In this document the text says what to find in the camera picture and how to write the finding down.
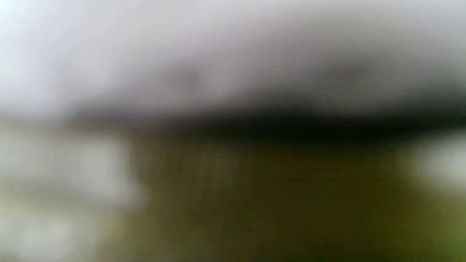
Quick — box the printed sunroom backdrop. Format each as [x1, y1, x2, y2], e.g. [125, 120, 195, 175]
[0, 120, 466, 262]

